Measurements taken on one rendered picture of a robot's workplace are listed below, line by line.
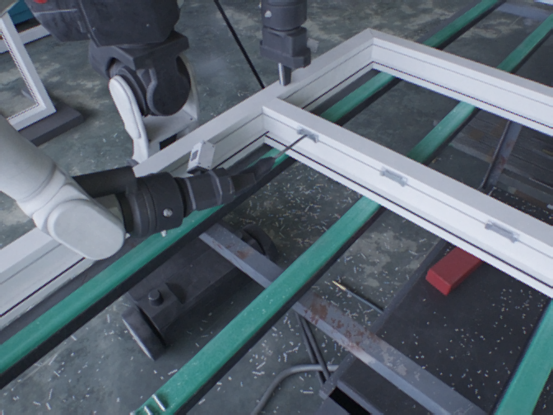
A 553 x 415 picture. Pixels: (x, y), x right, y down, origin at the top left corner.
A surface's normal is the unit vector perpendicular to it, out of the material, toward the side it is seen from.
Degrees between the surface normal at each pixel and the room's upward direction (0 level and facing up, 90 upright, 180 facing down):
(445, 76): 90
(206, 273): 0
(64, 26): 116
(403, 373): 0
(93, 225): 85
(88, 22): 102
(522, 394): 0
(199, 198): 48
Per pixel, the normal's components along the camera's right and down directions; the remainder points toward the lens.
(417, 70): -0.66, 0.55
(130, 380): -0.03, -0.69
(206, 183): 0.53, -0.12
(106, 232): 0.58, 0.51
